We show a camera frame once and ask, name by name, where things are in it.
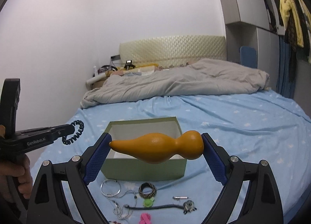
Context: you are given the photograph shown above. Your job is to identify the black spiral hair tie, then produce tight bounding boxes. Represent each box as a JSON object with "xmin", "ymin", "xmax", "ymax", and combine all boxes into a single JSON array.
[{"xmin": 61, "ymin": 119, "xmax": 86, "ymax": 146}]

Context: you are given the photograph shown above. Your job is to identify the silver bangle bracelet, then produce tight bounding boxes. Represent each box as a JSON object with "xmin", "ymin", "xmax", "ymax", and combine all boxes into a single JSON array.
[{"xmin": 100, "ymin": 179, "xmax": 122, "ymax": 198}]

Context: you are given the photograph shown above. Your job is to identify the silver ball chain necklace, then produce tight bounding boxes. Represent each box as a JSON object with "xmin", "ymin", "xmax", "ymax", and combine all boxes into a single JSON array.
[{"xmin": 106, "ymin": 189, "xmax": 138, "ymax": 221}]

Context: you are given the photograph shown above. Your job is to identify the black cord pendant necklace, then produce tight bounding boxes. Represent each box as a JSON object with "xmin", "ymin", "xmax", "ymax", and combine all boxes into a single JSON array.
[{"xmin": 124, "ymin": 200, "xmax": 197, "ymax": 215}]

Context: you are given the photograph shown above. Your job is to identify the small silver clasp pin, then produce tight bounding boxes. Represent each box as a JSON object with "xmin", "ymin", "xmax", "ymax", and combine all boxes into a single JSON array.
[{"xmin": 172, "ymin": 196, "xmax": 190, "ymax": 201}]

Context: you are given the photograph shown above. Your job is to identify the pink hair clip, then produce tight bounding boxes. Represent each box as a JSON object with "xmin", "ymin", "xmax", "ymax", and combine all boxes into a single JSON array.
[{"xmin": 139, "ymin": 213, "xmax": 152, "ymax": 224}]

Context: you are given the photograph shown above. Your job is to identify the green crochet hair clip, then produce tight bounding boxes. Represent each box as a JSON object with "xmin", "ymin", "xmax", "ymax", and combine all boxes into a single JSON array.
[{"xmin": 143, "ymin": 197, "xmax": 155, "ymax": 208}]

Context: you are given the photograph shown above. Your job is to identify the black patterned bangle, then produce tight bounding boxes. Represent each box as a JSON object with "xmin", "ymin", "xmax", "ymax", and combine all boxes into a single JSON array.
[{"xmin": 139, "ymin": 182, "xmax": 157, "ymax": 199}]

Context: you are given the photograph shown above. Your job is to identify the orange wooden gourd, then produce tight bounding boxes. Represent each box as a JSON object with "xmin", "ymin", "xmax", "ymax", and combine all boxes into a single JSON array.
[{"xmin": 109, "ymin": 130, "xmax": 204, "ymax": 164}]

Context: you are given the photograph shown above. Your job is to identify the person's left hand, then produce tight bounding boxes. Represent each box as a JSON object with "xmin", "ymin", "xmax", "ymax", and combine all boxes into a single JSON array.
[{"xmin": 1, "ymin": 154, "xmax": 33, "ymax": 203}]

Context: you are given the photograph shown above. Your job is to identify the white paper roll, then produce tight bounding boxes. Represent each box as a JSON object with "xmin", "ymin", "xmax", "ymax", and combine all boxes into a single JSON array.
[{"xmin": 86, "ymin": 71, "xmax": 112, "ymax": 85}]

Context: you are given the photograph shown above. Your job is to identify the green cardboard box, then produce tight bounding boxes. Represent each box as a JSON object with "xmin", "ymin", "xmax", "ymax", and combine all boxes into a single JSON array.
[{"xmin": 101, "ymin": 117, "xmax": 187, "ymax": 182}]

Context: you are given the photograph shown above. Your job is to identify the cardboard box bedside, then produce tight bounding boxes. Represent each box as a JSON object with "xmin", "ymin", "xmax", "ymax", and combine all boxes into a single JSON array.
[{"xmin": 91, "ymin": 80, "xmax": 106, "ymax": 90}]

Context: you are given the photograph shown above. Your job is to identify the light blue bed sheet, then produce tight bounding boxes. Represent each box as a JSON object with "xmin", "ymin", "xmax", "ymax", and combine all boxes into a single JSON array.
[{"xmin": 31, "ymin": 91, "xmax": 310, "ymax": 223}]

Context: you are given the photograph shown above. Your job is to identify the white plastic bottle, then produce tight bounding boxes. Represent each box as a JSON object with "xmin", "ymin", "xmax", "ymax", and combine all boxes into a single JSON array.
[{"xmin": 93, "ymin": 66, "xmax": 98, "ymax": 77}]

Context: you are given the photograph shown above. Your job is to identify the grey duvet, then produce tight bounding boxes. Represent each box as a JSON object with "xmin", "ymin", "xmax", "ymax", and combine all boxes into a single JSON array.
[{"xmin": 80, "ymin": 58, "xmax": 269, "ymax": 109}]

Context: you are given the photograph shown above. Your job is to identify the blue curtain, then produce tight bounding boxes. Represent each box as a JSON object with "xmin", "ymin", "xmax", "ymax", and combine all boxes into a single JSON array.
[{"xmin": 277, "ymin": 36, "xmax": 297, "ymax": 98}]

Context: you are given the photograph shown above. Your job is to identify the blue chair back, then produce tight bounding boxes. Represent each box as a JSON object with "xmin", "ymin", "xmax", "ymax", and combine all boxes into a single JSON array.
[{"xmin": 239, "ymin": 46, "xmax": 258, "ymax": 69}]

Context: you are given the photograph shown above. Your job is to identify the cream quilted headboard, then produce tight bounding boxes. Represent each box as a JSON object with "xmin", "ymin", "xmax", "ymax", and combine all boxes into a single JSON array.
[{"xmin": 119, "ymin": 35, "xmax": 227, "ymax": 68}]

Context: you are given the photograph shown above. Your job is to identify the grey wardrobe cabinet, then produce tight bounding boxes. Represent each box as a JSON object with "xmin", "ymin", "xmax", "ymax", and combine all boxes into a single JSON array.
[{"xmin": 220, "ymin": 0, "xmax": 279, "ymax": 91}]

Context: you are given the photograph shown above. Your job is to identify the yellow fleece jacket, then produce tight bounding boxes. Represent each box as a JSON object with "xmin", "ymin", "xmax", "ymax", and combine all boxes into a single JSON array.
[{"xmin": 279, "ymin": 0, "xmax": 310, "ymax": 48}]

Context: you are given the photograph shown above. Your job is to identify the small black camera device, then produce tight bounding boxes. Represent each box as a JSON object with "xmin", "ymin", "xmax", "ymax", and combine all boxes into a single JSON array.
[{"xmin": 124, "ymin": 60, "xmax": 135, "ymax": 70}]

